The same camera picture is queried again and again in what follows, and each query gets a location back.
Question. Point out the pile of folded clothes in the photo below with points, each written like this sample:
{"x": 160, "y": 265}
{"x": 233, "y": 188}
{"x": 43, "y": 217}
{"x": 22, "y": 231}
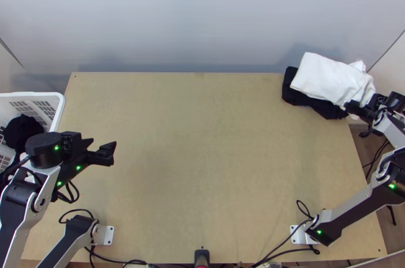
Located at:
{"x": 303, "y": 100}

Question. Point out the white laundry basket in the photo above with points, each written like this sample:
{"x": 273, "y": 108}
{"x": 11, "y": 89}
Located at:
{"x": 31, "y": 98}

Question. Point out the black garment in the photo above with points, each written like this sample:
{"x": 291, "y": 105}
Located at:
{"x": 22, "y": 128}

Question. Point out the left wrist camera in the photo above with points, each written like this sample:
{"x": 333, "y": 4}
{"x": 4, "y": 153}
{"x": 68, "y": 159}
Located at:
{"x": 71, "y": 144}

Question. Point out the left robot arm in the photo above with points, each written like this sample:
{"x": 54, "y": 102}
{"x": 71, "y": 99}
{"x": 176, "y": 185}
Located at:
{"x": 44, "y": 151}

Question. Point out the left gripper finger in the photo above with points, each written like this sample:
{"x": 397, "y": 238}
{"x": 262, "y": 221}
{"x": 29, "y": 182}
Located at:
{"x": 88, "y": 145}
{"x": 107, "y": 152}

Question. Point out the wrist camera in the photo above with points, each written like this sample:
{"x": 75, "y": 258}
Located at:
{"x": 71, "y": 144}
{"x": 378, "y": 100}

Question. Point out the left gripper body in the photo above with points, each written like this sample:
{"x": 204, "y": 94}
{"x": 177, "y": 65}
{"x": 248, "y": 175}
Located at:
{"x": 88, "y": 158}

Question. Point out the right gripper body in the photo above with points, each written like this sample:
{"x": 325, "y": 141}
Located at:
{"x": 362, "y": 110}

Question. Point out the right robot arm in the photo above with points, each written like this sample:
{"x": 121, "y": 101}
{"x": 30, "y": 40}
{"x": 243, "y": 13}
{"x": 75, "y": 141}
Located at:
{"x": 348, "y": 217}

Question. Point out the white t-shirt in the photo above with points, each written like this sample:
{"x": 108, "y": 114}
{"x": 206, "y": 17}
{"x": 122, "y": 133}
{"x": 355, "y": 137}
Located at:
{"x": 322, "y": 78}

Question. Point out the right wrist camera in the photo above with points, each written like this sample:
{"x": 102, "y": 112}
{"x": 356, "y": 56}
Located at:
{"x": 378, "y": 100}

